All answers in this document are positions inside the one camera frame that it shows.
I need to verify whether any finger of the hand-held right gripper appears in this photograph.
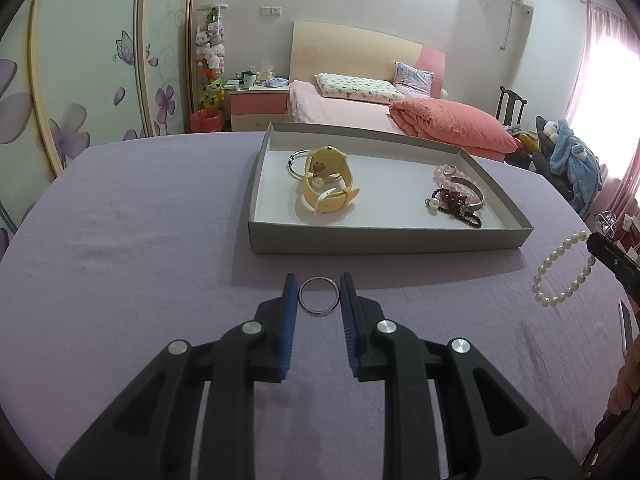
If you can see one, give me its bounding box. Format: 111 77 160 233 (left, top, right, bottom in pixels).
586 231 640 306

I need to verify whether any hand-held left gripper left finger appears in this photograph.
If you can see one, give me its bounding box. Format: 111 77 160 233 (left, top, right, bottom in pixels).
55 272 300 480

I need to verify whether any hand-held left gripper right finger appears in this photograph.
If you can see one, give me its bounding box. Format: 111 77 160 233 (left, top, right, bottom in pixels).
340 272 583 480

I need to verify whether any silver ring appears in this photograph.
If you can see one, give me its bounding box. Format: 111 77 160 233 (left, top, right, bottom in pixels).
298 276 342 318

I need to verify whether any white pearl bracelet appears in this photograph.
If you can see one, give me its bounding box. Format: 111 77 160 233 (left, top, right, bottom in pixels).
532 230 596 307

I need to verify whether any yellow wrist watch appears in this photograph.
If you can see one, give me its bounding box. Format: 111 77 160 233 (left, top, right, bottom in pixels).
298 146 361 215

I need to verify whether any grey cardboard tray box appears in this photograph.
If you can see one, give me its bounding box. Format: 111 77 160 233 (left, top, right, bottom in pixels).
247 121 535 256

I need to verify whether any silver cuff bracelet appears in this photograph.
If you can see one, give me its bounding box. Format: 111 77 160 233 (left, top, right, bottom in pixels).
450 177 487 211

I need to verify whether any dark red bead bracelet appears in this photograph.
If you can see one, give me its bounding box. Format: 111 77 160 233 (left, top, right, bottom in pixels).
430 185 483 228

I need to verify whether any person's right hand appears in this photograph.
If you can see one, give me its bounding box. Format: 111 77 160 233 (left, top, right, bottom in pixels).
606 332 640 416

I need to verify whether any blue plush robe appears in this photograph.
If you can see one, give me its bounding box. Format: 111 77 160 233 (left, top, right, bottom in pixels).
532 117 606 216

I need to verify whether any purple tablecloth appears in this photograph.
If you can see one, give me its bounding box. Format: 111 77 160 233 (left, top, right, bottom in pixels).
0 130 626 480

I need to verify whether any thin silver bangle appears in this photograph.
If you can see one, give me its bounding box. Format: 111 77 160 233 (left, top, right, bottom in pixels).
288 149 321 178

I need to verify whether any dark wooden chair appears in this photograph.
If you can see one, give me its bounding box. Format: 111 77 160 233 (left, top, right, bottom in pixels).
496 86 528 126

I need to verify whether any pink curtain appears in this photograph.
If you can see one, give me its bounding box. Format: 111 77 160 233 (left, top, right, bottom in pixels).
565 0 640 221

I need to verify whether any orange quilt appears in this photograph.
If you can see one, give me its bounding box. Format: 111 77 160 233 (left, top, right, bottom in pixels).
389 98 519 155

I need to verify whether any pink bed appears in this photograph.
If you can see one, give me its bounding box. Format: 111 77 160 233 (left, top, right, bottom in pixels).
284 21 521 161

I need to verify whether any red trash bin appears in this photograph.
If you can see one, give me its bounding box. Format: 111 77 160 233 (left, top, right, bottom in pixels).
189 109 223 134

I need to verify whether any pink and white nightstand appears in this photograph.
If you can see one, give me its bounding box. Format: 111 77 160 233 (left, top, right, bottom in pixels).
227 82 291 133

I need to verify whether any white floral pillow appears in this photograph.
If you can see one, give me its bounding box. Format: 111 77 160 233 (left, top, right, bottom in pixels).
314 73 406 106

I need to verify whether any white air conditioner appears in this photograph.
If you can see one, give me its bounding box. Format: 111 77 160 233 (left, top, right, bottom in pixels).
457 0 533 106

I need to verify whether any purple patterned pillow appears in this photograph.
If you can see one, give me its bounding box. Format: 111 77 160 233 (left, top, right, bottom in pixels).
392 61 435 98

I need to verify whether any beige and pink headboard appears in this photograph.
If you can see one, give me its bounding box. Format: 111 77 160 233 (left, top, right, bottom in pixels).
290 21 446 98

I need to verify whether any clear tube of plush toys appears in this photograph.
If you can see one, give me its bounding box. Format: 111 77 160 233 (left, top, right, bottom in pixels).
194 4 228 111

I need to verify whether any flower printed wardrobe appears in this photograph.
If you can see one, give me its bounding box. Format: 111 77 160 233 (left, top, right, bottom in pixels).
0 0 198 261

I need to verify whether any pink bead bracelet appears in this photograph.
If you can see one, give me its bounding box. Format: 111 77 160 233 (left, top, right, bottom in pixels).
434 162 481 191

